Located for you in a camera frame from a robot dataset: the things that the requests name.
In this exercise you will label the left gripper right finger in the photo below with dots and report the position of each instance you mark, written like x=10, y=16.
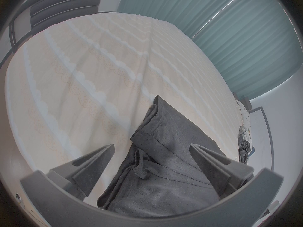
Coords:
x=217, y=174

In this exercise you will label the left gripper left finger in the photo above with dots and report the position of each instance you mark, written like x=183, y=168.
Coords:
x=85, y=174

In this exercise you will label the black T-shirt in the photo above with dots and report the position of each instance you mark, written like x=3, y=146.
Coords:
x=165, y=150

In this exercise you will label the pile of clothes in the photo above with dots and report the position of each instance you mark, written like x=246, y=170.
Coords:
x=245, y=132

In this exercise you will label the bed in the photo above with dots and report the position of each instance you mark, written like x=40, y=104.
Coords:
x=94, y=79

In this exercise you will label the black garment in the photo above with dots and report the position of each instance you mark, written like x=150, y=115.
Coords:
x=243, y=148

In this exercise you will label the white printed pillow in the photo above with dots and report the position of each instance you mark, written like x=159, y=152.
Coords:
x=245, y=117

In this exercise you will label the grey bedside table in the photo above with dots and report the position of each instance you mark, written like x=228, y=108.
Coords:
x=248, y=104

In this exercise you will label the blue-green curtain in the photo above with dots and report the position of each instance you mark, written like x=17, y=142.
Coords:
x=255, y=46
x=170, y=3

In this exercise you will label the black chest of drawers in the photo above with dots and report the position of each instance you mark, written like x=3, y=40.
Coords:
x=66, y=8

